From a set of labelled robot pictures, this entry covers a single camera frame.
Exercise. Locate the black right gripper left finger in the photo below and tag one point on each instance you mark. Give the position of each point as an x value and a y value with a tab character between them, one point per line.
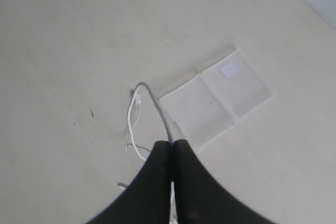
147	198

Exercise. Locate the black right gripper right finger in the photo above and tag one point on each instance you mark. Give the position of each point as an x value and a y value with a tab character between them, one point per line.
200	198

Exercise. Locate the white wired earphones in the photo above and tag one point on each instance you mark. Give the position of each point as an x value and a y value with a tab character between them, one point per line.
136	101

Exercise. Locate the clear plastic storage case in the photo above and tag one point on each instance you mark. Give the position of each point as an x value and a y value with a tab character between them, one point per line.
215	99

